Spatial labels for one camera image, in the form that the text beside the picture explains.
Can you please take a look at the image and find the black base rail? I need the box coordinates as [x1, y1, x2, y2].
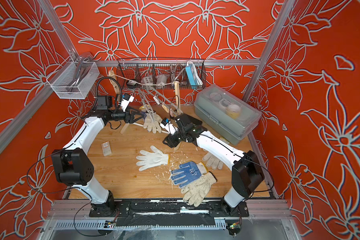
[89, 198, 249, 227]

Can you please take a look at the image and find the blue dotted glove right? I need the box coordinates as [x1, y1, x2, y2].
[170, 161, 208, 189]

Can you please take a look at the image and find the dirty white glove front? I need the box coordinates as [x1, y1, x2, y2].
[181, 172, 217, 207]

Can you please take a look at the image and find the black wire basket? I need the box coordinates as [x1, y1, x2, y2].
[114, 57, 206, 90]

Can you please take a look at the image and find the pink clothespin clip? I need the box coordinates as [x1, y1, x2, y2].
[161, 103, 171, 114]

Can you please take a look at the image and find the white cotton glove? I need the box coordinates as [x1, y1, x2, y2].
[143, 112, 163, 134]
[136, 146, 170, 172]

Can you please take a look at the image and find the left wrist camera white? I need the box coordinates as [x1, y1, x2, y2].
[120, 94, 135, 112]

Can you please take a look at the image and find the wooden drying rack stand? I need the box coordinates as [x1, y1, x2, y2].
[107, 70, 187, 152]

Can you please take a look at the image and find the light blue box in basket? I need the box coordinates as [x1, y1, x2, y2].
[185, 61, 203, 89]

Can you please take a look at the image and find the grey clip hanger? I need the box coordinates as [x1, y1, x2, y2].
[138, 89, 183, 119]

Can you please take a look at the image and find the dirty white glove right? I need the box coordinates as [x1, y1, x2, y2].
[202, 152, 224, 170]

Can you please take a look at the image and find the metal flexible hose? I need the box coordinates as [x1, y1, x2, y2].
[170, 63, 187, 86]

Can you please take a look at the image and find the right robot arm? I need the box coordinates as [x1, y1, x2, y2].
[160, 114, 268, 209]

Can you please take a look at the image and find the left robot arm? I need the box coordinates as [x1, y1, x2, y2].
[51, 92, 144, 217]

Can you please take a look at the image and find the dirty white glove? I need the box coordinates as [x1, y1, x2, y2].
[181, 172, 217, 207]
[202, 152, 224, 170]

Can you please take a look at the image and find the white dice block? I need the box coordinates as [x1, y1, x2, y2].
[142, 76, 154, 87]

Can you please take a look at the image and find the clear plastic wall bin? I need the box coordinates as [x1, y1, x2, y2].
[47, 60, 100, 100]

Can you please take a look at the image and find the grey plastic storage box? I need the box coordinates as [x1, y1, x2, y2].
[194, 85, 261, 145]

